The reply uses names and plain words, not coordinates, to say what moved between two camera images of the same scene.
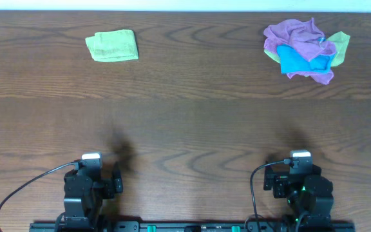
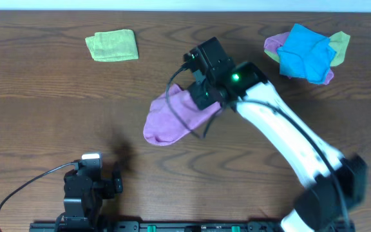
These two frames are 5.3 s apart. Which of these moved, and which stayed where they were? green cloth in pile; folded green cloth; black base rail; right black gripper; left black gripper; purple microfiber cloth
Moved: right black gripper; purple microfiber cloth
Stayed: left black gripper; folded green cloth; black base rail; green cloth in pile
